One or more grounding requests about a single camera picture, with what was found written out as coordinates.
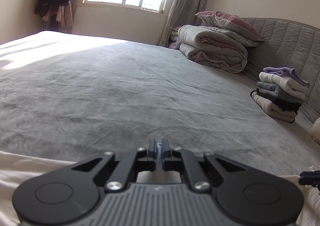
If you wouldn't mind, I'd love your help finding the white long-sleeve garment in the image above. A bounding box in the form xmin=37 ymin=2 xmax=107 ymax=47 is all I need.
xmin=1 ymin=151 xmax=319 ymax=225

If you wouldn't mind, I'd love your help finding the folded black garment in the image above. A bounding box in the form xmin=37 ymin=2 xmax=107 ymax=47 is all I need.
xmin=256 ymin=88 xmax=303 ymax=113

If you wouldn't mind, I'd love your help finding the folded beige garment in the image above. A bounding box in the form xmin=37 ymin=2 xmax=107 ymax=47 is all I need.
xmin=250 ymin=91 xmax=297 ymax=123

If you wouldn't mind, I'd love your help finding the folded cream sweater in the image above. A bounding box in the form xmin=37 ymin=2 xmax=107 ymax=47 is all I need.
xmin=259 ymin=72 xmax=308 ymax=100

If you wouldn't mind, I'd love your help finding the grey plush bed blanket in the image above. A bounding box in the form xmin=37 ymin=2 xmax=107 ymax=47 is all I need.
xmin=1 ymin=32 xmax=319 ymax=175

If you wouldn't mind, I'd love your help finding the folded grey garment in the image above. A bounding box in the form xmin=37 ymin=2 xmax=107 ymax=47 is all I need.
xmin=257 ymin=81 xmax=304 ymax=104

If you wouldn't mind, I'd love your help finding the folded lilac garment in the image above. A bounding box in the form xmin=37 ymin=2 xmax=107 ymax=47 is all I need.
xmin=263 ymin=67 xmax=310 ymax=88

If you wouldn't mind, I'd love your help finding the folded grey pink quilt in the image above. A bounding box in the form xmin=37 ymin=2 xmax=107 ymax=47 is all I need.
xmin=178 ymin=25 xmax=247 ymax=73

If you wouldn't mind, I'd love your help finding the grey quilted headboard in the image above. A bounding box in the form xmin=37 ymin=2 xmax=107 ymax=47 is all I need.
xmin=242 ymin=17 xmax=319 ymax=123

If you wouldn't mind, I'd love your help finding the pink grey pillow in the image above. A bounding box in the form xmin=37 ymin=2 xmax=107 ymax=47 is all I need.
xmin=195 ymin=11 xmax=264 ymax=47

